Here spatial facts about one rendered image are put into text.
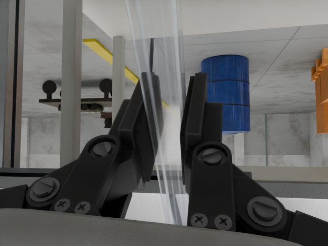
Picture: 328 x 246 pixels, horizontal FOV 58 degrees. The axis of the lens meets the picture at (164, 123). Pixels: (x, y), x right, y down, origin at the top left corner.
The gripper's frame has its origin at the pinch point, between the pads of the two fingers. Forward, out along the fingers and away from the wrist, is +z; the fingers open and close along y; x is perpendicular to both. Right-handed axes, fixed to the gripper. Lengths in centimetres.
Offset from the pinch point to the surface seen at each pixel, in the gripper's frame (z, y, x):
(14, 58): 30.6, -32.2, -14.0
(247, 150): 679, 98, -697
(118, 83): 60, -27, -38
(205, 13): 64, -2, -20
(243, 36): 245, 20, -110
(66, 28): 46, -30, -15
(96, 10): 58, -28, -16
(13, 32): 32.8, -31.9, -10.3
